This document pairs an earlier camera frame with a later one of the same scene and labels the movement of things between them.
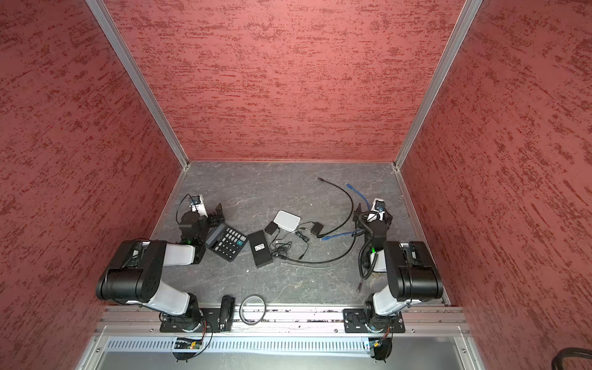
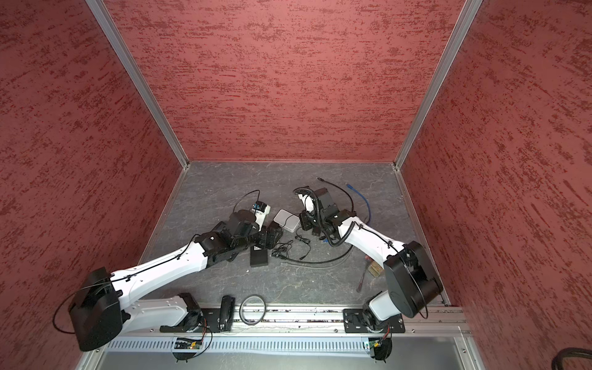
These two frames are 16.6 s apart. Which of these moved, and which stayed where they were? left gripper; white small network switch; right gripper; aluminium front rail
Moved: right gripper; left gripper
Stayed: aluminium front rail; white small network switch
